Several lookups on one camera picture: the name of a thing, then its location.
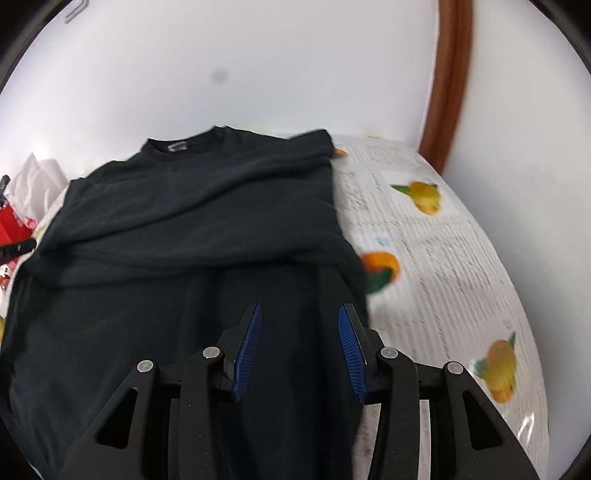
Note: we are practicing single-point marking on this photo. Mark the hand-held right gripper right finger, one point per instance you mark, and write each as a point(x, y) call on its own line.
point(351, 353)

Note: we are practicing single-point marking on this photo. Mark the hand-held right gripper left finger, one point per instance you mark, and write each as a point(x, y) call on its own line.
point(247, 353)

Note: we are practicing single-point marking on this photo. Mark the black t-shirt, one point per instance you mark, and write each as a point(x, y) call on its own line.
point(194, 240)

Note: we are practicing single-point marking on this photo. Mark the fruit printed lace tablecloth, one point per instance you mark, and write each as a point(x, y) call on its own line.
point(438, 258)

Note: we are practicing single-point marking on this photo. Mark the black object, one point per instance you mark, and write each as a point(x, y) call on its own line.
point(16, 250)

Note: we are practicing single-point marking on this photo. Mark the red printed bag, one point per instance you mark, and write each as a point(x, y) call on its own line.
point(10, 226)

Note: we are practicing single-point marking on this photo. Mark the white plastic bag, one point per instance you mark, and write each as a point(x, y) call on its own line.
point(37, 182)

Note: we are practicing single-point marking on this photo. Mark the brown wooden door frame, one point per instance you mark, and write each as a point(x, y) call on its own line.
point(450, 83)

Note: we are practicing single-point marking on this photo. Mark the grey wall fixture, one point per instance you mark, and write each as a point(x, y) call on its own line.
point(76, 10)

